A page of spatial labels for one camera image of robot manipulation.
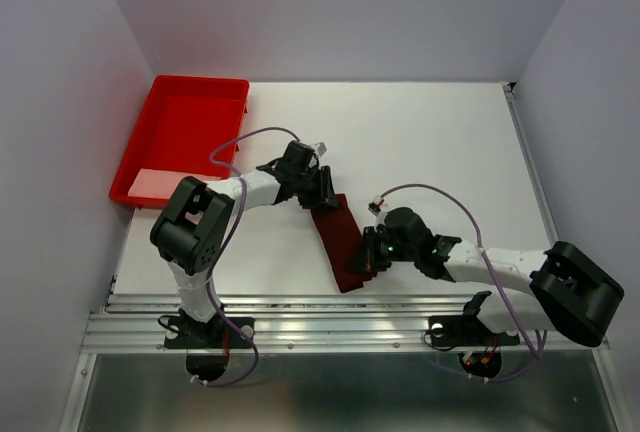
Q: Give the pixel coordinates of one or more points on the aluminium rail frame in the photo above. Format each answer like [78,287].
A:
[353,362]

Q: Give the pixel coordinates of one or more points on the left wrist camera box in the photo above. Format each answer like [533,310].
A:
[300,158]

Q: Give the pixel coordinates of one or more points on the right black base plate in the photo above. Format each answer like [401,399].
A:
[449,332]

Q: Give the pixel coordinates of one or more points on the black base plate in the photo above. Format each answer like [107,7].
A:
[449,332]
[184,333]

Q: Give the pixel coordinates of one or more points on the dark red t shirt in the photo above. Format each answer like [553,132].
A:
[341,239]

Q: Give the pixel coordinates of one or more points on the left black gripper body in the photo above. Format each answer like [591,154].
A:
[313,187]

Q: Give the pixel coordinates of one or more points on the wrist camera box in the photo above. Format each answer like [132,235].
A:
[405,224]
[300,158]

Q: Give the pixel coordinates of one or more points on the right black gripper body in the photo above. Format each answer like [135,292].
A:
[380,250]

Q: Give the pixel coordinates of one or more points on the red plastic tray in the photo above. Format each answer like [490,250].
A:
[182,121]

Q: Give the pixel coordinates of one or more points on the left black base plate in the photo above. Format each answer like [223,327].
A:
[184,333]

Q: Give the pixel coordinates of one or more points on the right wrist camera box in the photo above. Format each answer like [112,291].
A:
[405,224]

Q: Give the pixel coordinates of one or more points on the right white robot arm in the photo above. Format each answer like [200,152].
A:
[560,289]

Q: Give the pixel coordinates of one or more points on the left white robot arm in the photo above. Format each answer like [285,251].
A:
[198,221]

